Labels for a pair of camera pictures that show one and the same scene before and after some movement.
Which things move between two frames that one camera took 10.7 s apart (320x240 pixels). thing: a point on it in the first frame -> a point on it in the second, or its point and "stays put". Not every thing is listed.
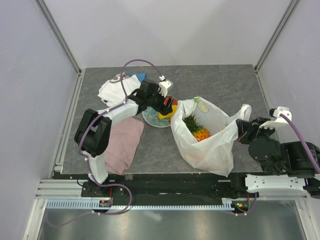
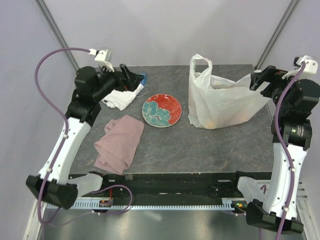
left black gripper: x=163 y=109 -> x=125 y=80
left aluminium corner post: x=52 y=25 stays put
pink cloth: x=125 y=135 stays put
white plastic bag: x=215 y=155 -> x=213 y=103
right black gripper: x=245 y=128 -> x=272 y=74
